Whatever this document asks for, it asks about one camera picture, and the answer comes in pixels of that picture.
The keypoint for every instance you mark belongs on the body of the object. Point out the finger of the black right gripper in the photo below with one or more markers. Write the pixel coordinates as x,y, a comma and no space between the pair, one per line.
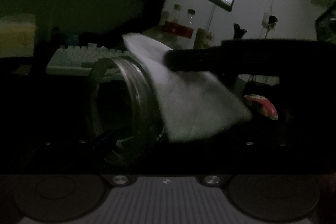
213,59

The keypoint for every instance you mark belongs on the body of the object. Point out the white cleaning cloth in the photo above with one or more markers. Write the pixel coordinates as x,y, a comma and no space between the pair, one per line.
193,105

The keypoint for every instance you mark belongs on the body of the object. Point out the clear glass jar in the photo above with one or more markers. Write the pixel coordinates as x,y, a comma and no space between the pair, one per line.
125,111

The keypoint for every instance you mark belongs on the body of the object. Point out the black forked stand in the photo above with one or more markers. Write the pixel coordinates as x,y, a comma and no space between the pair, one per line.
238,31

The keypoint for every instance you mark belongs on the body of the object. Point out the bottle with black cap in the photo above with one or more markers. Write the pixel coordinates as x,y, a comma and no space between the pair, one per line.
190,18

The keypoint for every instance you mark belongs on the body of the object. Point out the red and white package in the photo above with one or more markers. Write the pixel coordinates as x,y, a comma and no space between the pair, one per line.
262,105

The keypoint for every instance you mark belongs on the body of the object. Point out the bottle with tan cap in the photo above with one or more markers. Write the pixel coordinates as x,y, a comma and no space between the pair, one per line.
176,13

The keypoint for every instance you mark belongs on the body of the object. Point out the white mechanical keyboard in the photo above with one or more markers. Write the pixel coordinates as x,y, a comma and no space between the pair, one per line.
78,61

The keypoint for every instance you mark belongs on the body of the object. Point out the yellow tissue box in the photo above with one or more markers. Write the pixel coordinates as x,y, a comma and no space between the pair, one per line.
17,35

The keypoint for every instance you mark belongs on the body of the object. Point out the black wall plug with cable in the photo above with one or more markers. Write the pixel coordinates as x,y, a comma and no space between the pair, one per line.
269,23

